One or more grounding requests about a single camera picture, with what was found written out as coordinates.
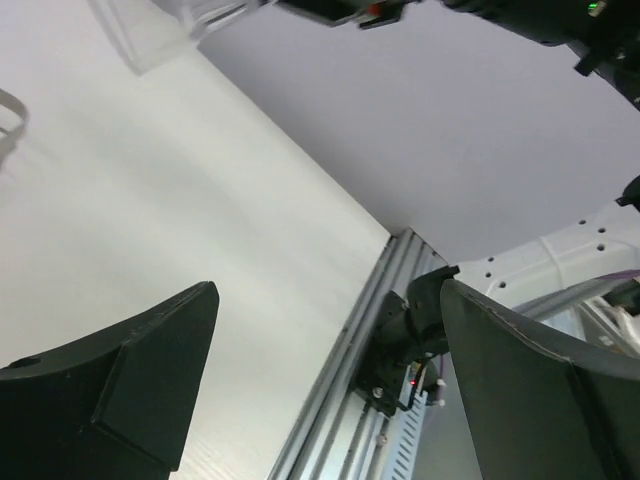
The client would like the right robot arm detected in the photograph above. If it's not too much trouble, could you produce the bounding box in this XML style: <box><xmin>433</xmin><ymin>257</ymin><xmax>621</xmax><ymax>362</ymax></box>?
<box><xmin>279</xmin><ymin>1</ymin><xmax>639</xmax><ymax>306</ymax></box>

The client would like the slotted cable duct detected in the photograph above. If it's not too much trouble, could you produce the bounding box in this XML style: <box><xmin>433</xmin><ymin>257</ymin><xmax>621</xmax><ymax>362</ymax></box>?
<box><xmin>382</xmin><ymin>393</ymin><xmax>427</xmax><ymax>480</ymax></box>

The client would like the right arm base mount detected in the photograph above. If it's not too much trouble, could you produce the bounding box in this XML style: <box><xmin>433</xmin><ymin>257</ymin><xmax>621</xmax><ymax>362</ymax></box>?
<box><xmin>351</xmin><ymin>266</ymin><xmax>460</xmax><ymax>417</ymax></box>

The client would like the clear glass tumbler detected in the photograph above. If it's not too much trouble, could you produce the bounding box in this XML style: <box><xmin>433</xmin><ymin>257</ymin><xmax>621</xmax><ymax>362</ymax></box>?
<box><xmin>89</xmin><ymin>0</ymin><xmax>266</xmax><ymax>75</ymax></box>

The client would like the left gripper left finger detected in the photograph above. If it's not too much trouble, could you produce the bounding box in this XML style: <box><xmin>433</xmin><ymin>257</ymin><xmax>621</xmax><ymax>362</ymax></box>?
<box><xmin>1</xmin><ymin>281</ymin><xmax>219</xmax><ymax>479</ymax></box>

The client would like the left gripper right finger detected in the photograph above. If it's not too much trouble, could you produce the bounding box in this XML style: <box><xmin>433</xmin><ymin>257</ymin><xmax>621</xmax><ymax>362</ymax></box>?
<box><xmin>441</xmin><ymin>280</ymin><xmax>639</xmax><ymax>479</ymax></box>

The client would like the wire dish rack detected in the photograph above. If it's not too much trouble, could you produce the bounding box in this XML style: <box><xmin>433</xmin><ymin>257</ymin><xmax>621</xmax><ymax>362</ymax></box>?
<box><xmin>1</xmin><ymin>89</ymin><xmax>29</xmax><ymax>165</ymax></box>

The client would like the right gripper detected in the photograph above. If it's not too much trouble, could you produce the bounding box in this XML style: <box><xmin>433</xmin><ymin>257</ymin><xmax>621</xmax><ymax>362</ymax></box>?
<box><xmin>275</xmin><ymin>0</ymin><xmax>415</xmax><ymax>30</ymax></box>

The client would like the aluminium mounting rail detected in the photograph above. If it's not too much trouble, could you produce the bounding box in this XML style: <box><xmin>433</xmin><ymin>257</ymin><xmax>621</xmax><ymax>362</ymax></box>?
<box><xmin>268</xmin><ymin>229</ymin><xmax>446</xmax><ymax>480</ymax></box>

